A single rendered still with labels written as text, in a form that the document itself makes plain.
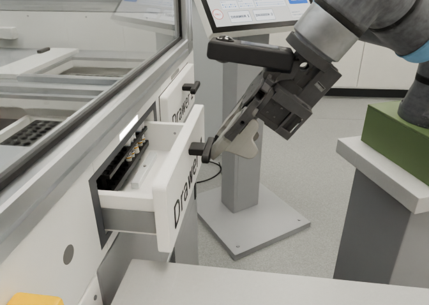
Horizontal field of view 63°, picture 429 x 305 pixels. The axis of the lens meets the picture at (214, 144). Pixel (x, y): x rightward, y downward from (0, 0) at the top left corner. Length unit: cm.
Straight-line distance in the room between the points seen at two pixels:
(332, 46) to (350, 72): 322
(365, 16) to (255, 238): 136
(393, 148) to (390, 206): 14
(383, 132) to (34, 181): 76
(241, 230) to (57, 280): 137
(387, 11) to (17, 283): 48
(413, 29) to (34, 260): 50
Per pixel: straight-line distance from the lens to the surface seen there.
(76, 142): 42
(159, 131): 69
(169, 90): 76
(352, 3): 46
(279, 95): 48
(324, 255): 174
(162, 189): 43
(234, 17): 135
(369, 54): 369
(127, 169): 58
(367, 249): 104
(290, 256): 169
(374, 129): 94
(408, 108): 88
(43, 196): 38
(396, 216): 92
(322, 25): 46
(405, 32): 52
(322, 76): 49
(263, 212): 185
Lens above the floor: 116
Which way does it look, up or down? 27 degrees down
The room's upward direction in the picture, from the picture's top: straight up
